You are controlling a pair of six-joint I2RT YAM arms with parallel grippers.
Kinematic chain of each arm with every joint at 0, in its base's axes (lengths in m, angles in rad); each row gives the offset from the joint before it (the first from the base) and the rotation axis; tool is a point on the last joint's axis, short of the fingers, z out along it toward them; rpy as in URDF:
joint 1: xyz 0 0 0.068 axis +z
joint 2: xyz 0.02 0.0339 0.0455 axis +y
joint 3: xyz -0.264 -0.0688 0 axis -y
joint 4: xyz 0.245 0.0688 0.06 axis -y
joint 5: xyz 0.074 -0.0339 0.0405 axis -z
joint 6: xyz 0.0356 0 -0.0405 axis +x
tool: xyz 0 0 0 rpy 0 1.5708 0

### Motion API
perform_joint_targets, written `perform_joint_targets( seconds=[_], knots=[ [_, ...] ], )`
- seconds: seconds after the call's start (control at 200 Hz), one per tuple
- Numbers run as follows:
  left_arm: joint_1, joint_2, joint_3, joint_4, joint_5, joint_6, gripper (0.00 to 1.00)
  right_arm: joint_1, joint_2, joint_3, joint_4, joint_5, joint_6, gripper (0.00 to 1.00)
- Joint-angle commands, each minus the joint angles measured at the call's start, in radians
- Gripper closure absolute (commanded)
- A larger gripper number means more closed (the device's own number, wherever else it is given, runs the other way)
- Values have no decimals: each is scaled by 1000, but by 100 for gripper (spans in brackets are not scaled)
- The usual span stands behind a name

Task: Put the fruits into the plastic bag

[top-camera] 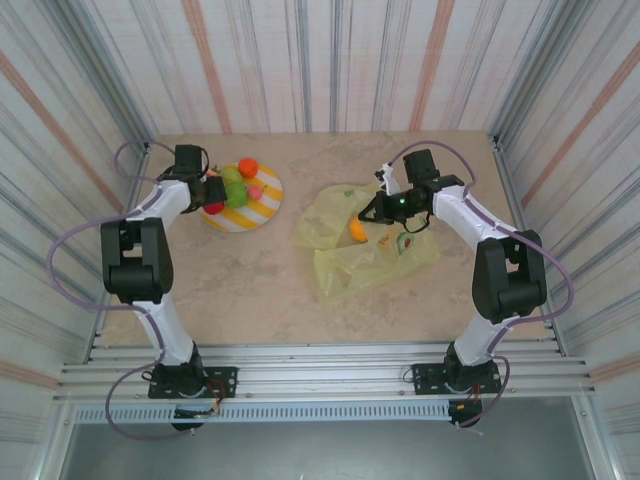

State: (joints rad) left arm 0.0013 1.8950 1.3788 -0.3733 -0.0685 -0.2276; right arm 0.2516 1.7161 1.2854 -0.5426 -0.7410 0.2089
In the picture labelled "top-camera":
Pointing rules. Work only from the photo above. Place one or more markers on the metal side frame rail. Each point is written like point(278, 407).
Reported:
point(510, 175)
point(100, 320)

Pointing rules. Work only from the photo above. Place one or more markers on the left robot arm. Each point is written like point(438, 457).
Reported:
point(140, 260)

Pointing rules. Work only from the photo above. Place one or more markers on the small pink peach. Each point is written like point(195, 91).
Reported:
point(256, 191)

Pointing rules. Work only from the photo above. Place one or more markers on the orange mandarin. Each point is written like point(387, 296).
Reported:
point(357, 230)

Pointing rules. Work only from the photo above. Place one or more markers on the yellow white striped plate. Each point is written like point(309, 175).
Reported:
point(250, 215)

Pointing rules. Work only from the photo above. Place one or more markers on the green apple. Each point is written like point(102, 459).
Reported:
point(235, 196)

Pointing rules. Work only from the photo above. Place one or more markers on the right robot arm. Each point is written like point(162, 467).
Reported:
point(505, 280)

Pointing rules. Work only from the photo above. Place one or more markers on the red orange tangerine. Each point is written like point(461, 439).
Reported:
point(248, 168)

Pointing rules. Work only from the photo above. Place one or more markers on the red apple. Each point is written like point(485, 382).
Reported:
point(215, 208)

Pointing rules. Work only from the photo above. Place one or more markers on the yellow avocado print plastic bag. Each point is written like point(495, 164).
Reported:
point(350, 270)

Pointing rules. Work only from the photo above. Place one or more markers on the aluminium rail frame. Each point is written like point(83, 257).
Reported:
point(320, 370)

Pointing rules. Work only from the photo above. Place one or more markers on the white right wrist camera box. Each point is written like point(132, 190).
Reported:
point(387, 180)

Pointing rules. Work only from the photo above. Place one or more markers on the green pear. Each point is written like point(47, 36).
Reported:
point(230, 175)

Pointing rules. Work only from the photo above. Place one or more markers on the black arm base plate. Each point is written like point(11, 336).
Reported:
point(425, 380)
point(222, 382)

